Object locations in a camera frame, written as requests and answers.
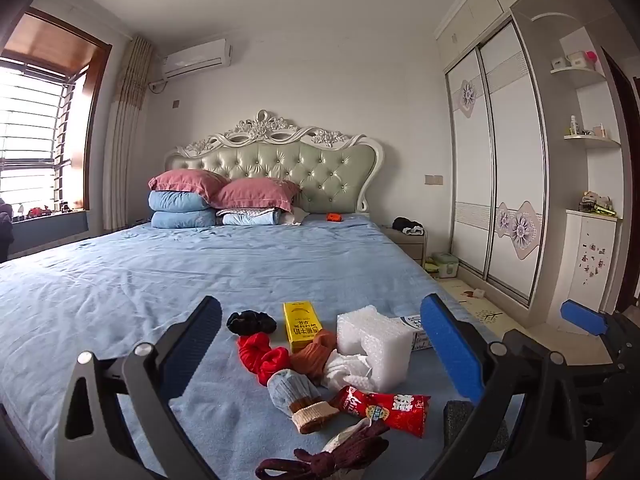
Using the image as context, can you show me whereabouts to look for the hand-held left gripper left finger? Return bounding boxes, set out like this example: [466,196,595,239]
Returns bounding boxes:
[54,296,223,480]

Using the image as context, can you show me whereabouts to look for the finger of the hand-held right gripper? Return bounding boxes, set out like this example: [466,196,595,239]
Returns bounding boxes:
[561,300,640,356]

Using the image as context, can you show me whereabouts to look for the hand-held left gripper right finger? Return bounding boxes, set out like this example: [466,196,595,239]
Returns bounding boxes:
[420,293,588,480]

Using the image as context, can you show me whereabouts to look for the white milk carton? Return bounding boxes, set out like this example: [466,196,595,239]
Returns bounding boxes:
[387,314,433,352]

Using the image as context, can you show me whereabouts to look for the black sponge block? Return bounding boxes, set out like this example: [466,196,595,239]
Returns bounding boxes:
[442,400,508,453]

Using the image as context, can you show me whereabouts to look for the red sock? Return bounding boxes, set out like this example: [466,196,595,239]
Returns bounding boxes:
[237,332,291,386]

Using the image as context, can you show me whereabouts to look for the white foam block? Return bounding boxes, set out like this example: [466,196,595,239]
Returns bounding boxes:
[336,305,413,393]

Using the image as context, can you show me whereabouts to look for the red snack packet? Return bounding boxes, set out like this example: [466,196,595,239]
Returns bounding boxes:
[327,386,432,438]

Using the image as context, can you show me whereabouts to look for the white tissue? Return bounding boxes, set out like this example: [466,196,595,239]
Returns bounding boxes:
[322,352,373,391]

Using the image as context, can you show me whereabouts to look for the grey blue sock brown cuff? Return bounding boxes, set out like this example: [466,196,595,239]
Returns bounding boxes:
[267,369,340,435]

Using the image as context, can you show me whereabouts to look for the maroon glove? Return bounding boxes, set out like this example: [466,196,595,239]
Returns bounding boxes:
[255,417,391,480]

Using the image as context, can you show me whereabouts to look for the patterned play mat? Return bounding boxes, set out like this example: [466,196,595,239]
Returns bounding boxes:
[425,260,506,341]

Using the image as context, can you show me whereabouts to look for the white cabinet with stickers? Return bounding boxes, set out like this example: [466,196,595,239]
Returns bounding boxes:
[547,208,623,333]

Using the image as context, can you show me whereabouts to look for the black sock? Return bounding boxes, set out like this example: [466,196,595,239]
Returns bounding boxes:
[226,309,277,336]

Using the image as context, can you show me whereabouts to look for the green storage box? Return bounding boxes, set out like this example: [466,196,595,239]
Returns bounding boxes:
[431,252,460,279]

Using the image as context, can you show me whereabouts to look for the bed with blue sheet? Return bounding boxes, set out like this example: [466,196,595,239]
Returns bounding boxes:
[0,109,526,480]

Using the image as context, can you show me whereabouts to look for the grey nightstand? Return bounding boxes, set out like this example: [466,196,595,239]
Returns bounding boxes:
[382,225,428,266]

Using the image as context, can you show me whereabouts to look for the yellow drink carton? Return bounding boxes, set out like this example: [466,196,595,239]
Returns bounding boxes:
[283,301,321,353]

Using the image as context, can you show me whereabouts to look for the clutter on white cabinet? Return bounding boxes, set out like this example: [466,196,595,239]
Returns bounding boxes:
[579,191,618,218]

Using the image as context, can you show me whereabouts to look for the blue folded quilt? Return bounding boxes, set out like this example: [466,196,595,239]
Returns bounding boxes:
[151,210,218,229]
[148,190,213,212]

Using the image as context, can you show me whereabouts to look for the black and white clothes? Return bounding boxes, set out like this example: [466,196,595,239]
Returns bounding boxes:
[392,216,426,237]

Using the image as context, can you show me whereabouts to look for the light blue patterned folded blanket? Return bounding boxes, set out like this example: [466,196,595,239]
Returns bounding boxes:
[216,208,283,227]

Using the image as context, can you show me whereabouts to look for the pink pillow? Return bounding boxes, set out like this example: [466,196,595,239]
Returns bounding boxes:
[210,177,301,213]
[148,169,231,206]

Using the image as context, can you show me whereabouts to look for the white corner shelf unit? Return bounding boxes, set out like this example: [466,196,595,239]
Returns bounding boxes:
[510,0,626,211]

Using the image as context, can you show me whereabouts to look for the white sliding door wardrobe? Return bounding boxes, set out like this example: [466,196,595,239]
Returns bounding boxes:
[435,0,551,311]

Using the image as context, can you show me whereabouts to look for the small shelf bottles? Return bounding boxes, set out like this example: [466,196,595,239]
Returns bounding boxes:
[569,115,608,138]

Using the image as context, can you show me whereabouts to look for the window sill trinkets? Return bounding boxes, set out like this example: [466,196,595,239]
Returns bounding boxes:
[15,202,86,219]

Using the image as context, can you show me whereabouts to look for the beige striped curtain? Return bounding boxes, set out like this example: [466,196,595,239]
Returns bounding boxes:
[102,35,153,236]

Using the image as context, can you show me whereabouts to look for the dark clothes pile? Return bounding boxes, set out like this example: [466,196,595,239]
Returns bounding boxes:
[0,197,15,263]

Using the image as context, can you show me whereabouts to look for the white shelf boxes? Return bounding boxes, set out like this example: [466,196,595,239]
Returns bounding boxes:
[551,51,598,71]

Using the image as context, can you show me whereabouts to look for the white air conditioner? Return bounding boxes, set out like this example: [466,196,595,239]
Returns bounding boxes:
[161,39,233,80]

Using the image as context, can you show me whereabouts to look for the window with wooden frame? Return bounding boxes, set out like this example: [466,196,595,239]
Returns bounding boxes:
[0,7,113,216]

